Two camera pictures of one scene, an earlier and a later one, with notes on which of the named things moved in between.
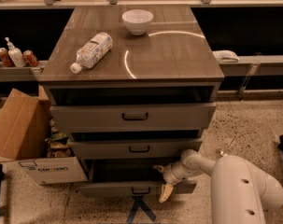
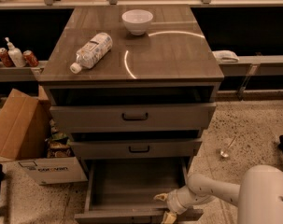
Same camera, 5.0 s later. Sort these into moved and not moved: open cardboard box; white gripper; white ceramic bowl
Moved: white gripper
Not moved: open cardboard box; white ceramic bowl
